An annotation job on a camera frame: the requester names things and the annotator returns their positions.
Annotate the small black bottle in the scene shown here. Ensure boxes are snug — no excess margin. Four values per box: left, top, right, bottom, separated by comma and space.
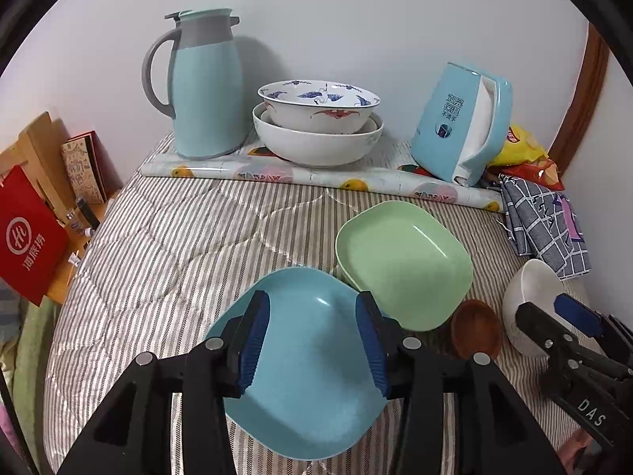
74, 197, 100, 232

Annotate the striped quilt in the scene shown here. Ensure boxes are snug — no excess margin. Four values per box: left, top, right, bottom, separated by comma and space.
44, 129, 633, 475

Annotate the brown wooden bowl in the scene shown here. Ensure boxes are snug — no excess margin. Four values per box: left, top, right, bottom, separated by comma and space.
450, 299, 504, 359

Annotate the blue square plate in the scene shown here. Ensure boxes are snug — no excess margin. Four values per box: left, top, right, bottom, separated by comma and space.
204, 267, 396, 461

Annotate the cardboard box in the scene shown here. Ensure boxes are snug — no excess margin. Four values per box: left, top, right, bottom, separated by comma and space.
0, 111, 75, 219

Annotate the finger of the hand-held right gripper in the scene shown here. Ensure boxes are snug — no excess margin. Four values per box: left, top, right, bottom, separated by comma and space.
517, 302, 589, 357
554, 294, 633, 357

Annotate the red paper bag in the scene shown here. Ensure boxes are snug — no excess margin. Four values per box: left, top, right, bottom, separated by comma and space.
0, 165, 70, 308

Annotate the small plain white bowl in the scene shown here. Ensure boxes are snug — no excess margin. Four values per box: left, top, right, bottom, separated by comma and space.
503, 258, 577, 357

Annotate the red box with patterned front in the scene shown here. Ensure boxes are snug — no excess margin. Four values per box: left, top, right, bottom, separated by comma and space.
61, 131, 122, 205

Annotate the large white bowl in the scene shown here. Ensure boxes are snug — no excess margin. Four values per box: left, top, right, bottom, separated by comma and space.
252, 103, 385, 168

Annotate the green square plate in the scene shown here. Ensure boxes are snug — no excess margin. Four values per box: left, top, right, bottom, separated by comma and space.
335, 201, 474, 332

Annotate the yellow chips bag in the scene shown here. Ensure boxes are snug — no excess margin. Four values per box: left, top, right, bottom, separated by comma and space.
487, 123, 550, 169

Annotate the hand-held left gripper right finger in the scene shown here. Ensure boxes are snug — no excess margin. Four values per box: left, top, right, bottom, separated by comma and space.
355, 291, 567, 475

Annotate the wooden side table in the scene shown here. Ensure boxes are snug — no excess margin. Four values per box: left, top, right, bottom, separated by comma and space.
42, 188, 122, 305

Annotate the fruit print plastic sheet roll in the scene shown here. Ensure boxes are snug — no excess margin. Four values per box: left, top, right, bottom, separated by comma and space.
141, 129, 505, 213

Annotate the grey checked cloth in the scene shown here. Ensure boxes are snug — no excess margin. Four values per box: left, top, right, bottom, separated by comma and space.
497, 173, 593, 279

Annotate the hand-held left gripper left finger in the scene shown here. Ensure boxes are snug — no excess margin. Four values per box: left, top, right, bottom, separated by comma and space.
57, 289, 272, 475

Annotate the green cloth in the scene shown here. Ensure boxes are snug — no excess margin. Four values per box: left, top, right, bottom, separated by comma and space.
10, 297, 63, 456

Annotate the person's right hand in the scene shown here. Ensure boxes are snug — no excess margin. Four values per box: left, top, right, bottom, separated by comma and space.
559, 443, 610, 475

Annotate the red chips bag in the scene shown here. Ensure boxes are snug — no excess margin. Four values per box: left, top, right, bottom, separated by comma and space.
499, 158, 565, 191

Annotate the light blue electric kettle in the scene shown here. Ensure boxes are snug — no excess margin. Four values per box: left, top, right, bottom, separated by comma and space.
410, 63, 514, 188

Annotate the brown wooden door frame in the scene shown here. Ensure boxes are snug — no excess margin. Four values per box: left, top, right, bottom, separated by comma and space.
548, 22, 610, 176

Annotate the light blue thermos jug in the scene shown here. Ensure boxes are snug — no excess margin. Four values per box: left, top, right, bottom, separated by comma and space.
142, 8, 244, 160

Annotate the white bowl with blue print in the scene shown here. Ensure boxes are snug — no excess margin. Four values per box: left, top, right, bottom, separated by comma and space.
257, 79, 381, 134

